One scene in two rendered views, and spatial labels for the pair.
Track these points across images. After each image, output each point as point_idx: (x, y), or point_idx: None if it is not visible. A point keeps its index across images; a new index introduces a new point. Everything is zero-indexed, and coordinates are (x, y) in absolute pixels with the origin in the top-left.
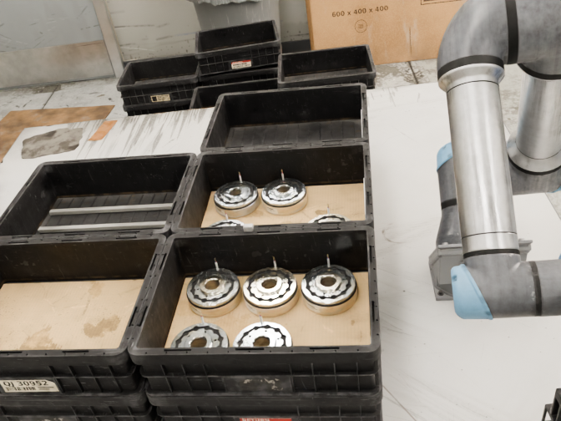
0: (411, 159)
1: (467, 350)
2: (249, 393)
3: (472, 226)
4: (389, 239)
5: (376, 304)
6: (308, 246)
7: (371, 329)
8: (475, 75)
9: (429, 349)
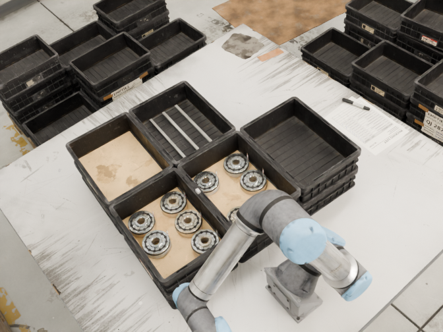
0: (372, 208)
1: (244, 317)
2: (138, 253)
3: (195, 276)
4: None
5: (186, 267)
6: (213, 219)
7: (171, 274)
8: (239, 224)
9: (233, 302)
